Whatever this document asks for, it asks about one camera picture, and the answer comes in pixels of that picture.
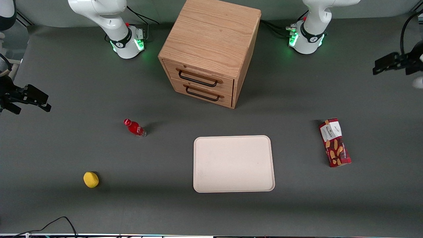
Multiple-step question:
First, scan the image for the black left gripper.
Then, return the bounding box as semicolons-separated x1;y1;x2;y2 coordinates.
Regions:
372;40;423;76

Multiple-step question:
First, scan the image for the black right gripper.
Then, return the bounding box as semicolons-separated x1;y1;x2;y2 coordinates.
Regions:
0;77;52;115

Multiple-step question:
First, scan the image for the red cookie box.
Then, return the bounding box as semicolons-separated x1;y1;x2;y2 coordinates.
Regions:
319;118;352;168

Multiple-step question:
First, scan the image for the beige plastic tray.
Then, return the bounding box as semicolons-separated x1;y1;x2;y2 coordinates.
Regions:
193;135;276;193

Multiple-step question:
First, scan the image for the yellow lemon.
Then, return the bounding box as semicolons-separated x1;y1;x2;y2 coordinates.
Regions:
83;171;99;188

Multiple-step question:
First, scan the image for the red soda bottle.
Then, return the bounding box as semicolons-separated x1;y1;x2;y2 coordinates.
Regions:
123;118;147;138

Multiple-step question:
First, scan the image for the wooden drawer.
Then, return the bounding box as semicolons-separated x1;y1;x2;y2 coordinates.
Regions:
171;78;233;108
163;59;235;96

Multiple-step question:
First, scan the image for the wooden drawer cabinet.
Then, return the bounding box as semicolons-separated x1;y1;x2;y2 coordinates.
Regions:
158;0;262;109

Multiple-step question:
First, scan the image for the black cable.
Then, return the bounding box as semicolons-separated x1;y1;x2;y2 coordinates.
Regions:
126;5;160;25
13;216;78;238
260;11;309;36
400;9;423;57

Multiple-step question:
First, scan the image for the black drawer handle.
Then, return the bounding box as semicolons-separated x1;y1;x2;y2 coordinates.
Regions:
183;84;225;102
175;67;223;88

